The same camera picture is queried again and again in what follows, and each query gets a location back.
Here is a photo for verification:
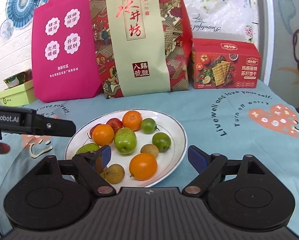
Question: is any green fruit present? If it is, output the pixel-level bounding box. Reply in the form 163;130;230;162
76;143;100;154
114;127;137;154

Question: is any large orange front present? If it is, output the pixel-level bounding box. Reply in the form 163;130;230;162
129;153;158;180

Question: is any small green lime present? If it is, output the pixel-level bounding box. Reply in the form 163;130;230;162
141;118;157;134
152;132;171;152

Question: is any light green box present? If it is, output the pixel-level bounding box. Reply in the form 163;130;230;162
0;80;37;107

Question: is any green patterned bowl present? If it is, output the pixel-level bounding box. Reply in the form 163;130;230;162
4;69;32;88

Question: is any green fruit on plate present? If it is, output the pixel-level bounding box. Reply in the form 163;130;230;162
76;143;100;154

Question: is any teal printed tablecloth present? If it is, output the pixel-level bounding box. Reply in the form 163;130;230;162
0;78;299;240

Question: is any magenta tote bag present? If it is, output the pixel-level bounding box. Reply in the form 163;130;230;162
31;0;101;102

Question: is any red wax apple on plate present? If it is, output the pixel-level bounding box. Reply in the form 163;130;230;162
106;118;124;134

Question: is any white oval plate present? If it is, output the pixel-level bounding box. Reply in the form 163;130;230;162
65;109;187;190

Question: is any small green lime on plate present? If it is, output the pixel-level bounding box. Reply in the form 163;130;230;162
141;118;157;134

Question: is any blue paper fan decoration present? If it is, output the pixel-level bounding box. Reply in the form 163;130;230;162
0;0;49;40

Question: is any red cracker box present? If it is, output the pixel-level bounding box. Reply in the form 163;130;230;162
189;38;262;89

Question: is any red green liquor gift bag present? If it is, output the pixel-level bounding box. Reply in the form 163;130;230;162
89;0;192;98

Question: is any floral white bag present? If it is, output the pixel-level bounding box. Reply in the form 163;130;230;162
183;0;257;44

